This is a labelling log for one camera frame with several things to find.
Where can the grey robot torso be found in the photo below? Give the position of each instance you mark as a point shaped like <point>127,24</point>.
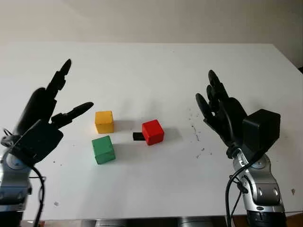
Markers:
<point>189,222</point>

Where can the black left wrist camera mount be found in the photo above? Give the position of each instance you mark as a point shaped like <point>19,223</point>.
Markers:
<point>35,142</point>

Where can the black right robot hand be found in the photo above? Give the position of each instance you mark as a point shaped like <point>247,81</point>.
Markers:
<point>227,118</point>

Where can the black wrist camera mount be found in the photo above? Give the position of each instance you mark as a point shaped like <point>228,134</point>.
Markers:
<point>260,132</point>
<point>35,142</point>

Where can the dark furniture piece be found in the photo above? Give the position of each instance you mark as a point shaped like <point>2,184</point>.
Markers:
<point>301,69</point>

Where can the red wooden cube block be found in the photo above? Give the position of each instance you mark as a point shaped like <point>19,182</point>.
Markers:
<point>153,133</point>

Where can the small black block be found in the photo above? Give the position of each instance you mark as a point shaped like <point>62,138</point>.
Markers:
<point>137,136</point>

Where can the yellow wooden cube block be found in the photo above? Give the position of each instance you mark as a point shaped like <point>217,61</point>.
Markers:
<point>104,123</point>

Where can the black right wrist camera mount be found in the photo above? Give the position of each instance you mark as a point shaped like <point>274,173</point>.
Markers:
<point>260,132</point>

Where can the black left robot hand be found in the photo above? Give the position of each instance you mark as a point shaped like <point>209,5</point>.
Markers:
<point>35,106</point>

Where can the green wooden cube block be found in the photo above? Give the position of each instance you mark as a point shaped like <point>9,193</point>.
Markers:
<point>103,151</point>

